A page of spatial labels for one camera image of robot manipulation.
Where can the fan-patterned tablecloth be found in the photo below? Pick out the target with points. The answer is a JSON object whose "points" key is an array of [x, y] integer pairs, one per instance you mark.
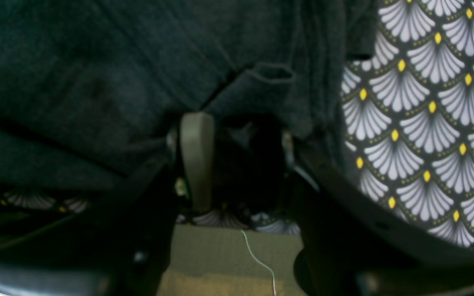
{"points": [[409, 115]]}

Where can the dark grey T-shirt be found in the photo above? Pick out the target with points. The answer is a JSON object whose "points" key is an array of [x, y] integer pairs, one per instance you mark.
{"points": [[89, 88]]}

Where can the right gripper beige left finger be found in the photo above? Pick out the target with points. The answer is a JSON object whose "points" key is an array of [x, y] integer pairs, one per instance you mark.
{"points": [[197, 145]]}

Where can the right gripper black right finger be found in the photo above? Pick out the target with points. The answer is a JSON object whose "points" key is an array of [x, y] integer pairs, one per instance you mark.
{"points": [[267, 145]]}

